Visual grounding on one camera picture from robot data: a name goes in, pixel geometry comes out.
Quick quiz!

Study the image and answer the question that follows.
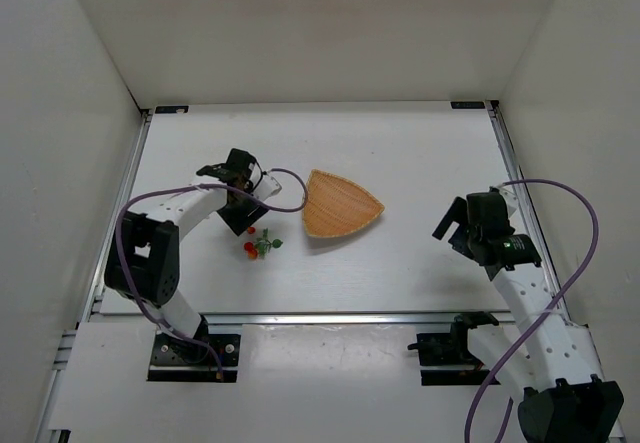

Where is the right aluminium frame rail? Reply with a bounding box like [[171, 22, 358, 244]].
[[480, 100, 564, 299]]

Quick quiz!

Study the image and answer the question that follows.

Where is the left dark corner bracket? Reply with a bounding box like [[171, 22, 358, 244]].
[[154, 105, 189, 114]]

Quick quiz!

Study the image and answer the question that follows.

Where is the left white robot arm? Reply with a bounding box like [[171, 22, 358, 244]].
[[104, 148, 281, 364]]

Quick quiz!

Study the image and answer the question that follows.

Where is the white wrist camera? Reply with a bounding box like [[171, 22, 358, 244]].
[[491, 185, 519, 218], [252, 172, 282, 201]]

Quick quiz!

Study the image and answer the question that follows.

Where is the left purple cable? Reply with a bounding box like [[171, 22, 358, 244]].
[[119, 167, 308, 379]]

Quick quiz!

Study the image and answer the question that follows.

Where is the front aluminium frame rail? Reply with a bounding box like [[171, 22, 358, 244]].
[[199, 311, 516, 327]]

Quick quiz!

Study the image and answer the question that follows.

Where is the aluminium frame rail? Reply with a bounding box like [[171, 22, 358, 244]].
[[34, 108, 154, 443], [199, 311, 516, 327], [480, 100, 564, 299]]

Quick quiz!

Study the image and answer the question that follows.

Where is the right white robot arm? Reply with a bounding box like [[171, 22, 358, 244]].
[[433, 186, 624, 442]]

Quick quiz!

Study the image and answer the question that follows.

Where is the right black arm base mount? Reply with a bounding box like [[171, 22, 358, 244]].
[[407, 311, 499, 387]]

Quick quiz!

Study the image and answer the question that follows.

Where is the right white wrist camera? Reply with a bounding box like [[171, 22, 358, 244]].
[[491, 185, 519, 218]]

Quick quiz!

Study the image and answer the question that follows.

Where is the right dark corner bracket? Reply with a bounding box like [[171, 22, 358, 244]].
[[450, 101, 485, 110]]

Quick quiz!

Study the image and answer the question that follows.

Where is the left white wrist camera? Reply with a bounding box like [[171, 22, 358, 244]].
[[252, 172, 282, 201]]

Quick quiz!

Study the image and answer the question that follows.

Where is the dark corner bracket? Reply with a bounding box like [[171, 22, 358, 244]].
[[450, 101, 485, 110], [154, 105, 189, 114]]

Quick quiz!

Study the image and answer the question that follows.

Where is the left aluminium frame rail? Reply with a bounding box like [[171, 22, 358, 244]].
[[34, 108, 154, 443]]

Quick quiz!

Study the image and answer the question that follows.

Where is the cherry sprig with green leaves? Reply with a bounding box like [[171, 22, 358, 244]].
[[243, 227, 283, 260]]

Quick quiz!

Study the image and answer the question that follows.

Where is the woven triangular fruit basket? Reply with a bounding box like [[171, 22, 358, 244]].
[[302, 169, 385, 239]]

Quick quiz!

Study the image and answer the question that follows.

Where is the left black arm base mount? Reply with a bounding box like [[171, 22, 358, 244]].
[[147, 324, 241, 383]]

